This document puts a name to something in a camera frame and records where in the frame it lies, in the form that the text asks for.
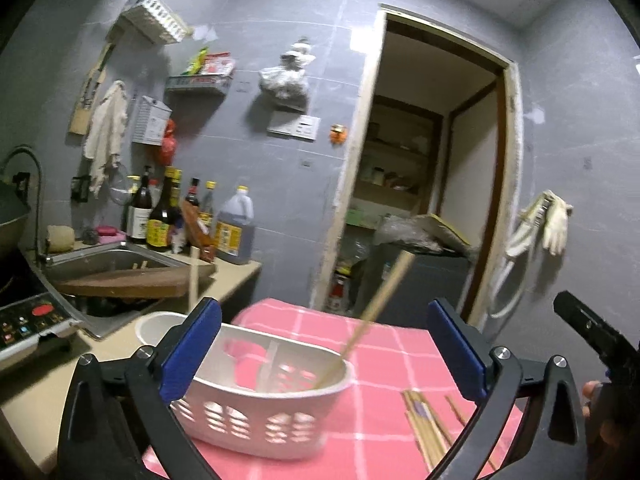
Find white slotted wall container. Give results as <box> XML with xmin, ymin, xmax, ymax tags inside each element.
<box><xmin>131</xmin><ymin>95</ymin><xmax>174</xmax><ymax>147</ymax></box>

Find black cabinet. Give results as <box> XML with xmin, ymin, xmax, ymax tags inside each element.
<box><xmin>356</xmin><ymin>246</ymin><xmax>475</xmax><ymax>322</ymax></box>

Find metal strainer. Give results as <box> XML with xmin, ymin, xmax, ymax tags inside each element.
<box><xmin>107</xmin><ymin>170</ymin><xmax>134</xmax><ymax>207</ymax></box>

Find white plastic bag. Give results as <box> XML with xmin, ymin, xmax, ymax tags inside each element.
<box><xmin>281</xmin><ymin>36</ymin><xmax>319</xmax><ymax>70</ymax></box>

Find steel kitchen sink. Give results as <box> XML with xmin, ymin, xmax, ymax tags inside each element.
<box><xmin>35</xmin><ymin>240</ymin><xmax>219</xmax><ymax>342</ymax></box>

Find person's right hand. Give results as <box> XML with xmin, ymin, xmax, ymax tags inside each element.
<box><xmin>581</xmin><ymin>380</ymin><xmax>603</xmax><ymax>417</ymax></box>

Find red and white packet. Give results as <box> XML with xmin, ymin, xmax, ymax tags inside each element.
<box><xmin>200</xmin><ymin>52</ymin><xmax>237</xmax><ymax>79</ymax></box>

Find small bottle yellow cap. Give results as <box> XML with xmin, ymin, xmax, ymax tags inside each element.
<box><xmin>164</xmin><ymin>166</ymin><xmax>183</xmax><ymax>208</ymax></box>

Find beige sponge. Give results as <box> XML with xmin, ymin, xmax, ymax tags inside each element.
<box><xmin>46</xmin><ymin>225</ymin><xmax>76</xmax><ymax>254</ymax></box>

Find green yellow packet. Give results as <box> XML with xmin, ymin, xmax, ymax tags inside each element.
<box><xmin>186</xmin><ymin>47</ymin><xmax>210</xmax><ymax>77</ymax></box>

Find dark bottle white label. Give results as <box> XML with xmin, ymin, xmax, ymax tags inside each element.
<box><xmin>126</xmin><ymin>165</ymin><xmax>154</xmax><ymax>246</ymax></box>

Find black wall socket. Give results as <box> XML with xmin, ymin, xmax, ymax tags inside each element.
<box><xmin>70</xmin><ymin>176</ymin><xmax>92</xmax><ymax>204</ymax></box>

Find curved metal faucet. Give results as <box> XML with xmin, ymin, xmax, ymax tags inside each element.
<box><xmin>0</xmin><ymin>146</ymin><xmax>47</xmax><ymax>263</ymax></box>

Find crumpled clear plastic bag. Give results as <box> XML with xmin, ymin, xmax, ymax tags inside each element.
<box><xmin>372</xmin><ymin>215</ymin><xmax>445</xmax><ymax>255</ymax></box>

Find green box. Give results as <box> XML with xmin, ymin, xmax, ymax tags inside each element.
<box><xmin>345</xmin><ymin>207</ymin><xmax>377</xmax><ymax>230</ymax></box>

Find white plastic utensil basket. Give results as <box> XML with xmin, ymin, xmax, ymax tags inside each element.
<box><xmin>150</xmin><ymin>321</ymin><xmax>356</xmax><ymax>460</ymax></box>

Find cardboard piece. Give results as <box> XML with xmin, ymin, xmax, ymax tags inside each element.
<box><xmin>414</xmin><ymin>212</ymin><xmax>482</xmax><ymax>262</ymax></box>

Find white bowl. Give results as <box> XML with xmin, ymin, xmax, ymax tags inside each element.
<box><xmin>134</xmin><ymin>311</ymin><xmax>190</xmax><ymax>350</ymax></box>

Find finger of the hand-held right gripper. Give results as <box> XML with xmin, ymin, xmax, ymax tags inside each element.
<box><xmin>552</xmin><ymin>290</ymin><xmax>640</xmax><ymax>377</ymax></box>

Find grey clear plastic bag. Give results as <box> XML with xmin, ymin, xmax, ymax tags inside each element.
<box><xmin>257</xmin><ymin>64</ymin><xmax>310</xmax><ymax>112</ymax></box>

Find dark bottle red cap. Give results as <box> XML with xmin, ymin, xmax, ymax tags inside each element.
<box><xmin>182</xmin><ymin>177</ymin><xmax>202</xmax><ymax>210</ymax></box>

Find large jug yellow cap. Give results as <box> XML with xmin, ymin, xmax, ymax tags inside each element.
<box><xmin>214</xmin><ymin>186</ymin><xmax>257</xmax><ymax>266</ymax></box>

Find white wall basket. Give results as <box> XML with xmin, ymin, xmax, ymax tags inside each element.
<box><xmin>119</xmin><ymin>0</ymin><xmax>195</xmax><ymax>46</ymax></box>

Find wooden door frame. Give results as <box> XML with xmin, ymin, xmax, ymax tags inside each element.
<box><xmin>319</xmin><ymin>4</ymin><xmax>524</xmax><ymax>332</ymax></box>

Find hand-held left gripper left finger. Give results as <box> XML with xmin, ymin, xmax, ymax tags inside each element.
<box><xmin>57</xmin><ymin>297</ymin><xmax>223</xmax><ymax>480</ymax></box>

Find wire wall shelf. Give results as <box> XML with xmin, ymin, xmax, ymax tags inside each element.
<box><xmin>164</xmin><ymin>72</ymin><xmax>236</xmax><ymax>100</ymax></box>

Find white hose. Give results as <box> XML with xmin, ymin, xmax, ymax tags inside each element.
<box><xmin>487</xmin><ymin>189</ymin><xmax>553</xmax><ymax>320</ymax></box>

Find pink checked tablecloth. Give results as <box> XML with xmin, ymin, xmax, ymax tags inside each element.
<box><xmin>142</xmin><ymin>297</ymin><xmax>523</xmax><ymax>480</ymax></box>

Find wooden cutting board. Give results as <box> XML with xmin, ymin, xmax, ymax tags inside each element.
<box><xmin>52</xmin><ymin>264</ymin><xmax>217</xmax><ymax>302</ymax></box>

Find induction cooker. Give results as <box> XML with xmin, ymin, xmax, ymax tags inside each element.
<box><xmin>0</xmin><ymin>289</ymin><xmax>85</xmax><ymax>367</ymax></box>

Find orange brown packet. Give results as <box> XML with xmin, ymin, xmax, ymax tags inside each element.
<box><xmin>179</xmin><ymin>200</ymin><xmax>217</xmax><ymax>262</ymax></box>

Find red plastic bag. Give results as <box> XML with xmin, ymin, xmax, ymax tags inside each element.
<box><xmin>159</xmin><ymin>120</ymin><xmax>181</xmax><ymax>167</ymax></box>

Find dark wok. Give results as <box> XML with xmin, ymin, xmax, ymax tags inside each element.
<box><xmin>0</xmin><ymin>180</ymin><xmax>32</xmax><ymax>257</ymax></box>

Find pink soap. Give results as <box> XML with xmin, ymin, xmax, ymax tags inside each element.
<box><xmin>96</xmin><ymin>225</ymin><xmax>127</xmax><ymax>246</ymax></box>

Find wall socket panel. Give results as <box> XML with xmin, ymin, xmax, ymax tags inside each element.
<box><xmin>266</xmin><ymin>111</ymin><xmax>322</xmax><ymax>142</ymax></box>

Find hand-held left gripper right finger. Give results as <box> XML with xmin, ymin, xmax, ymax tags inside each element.
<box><xmin>428</xmin><ymin>298</ymin><xmax>587</xmax><ymax>480</ymax></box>

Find clear bottle yellow cap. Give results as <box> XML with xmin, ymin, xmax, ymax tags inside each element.
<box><xmin>199</xmin><ymin>181</ymin><xmax>219</xmax><ymax>242</ymax></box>

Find wooden shelf unit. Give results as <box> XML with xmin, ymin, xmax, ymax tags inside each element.
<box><xmin>349</xmin><ymin>95</ymin><xmax>443</xmax><ymax>233</ymax></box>

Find white hanging towel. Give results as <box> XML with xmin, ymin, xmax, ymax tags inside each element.
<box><xmin>81</xmin><ymin>80</ymin><xmax>132</xmax><ymax>200</ymax></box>

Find pile of wooden chopsticks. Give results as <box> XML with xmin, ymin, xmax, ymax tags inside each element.
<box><xmin>401</xmin><ymin>389</ymin><xmax>498</xmax><ymax>472</ymax></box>

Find white rubber gloves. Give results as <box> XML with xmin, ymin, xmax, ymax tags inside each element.
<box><xmin>541</xmin><ymin>196</ymin><xmax>574</xmax><ymax>257</ymax></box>

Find dark bottle yellow label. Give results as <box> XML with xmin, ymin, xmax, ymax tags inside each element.
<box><xmin>146</xmin><ymin>180</ymin><xmax>182</xmax><ymax>254</ymax></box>

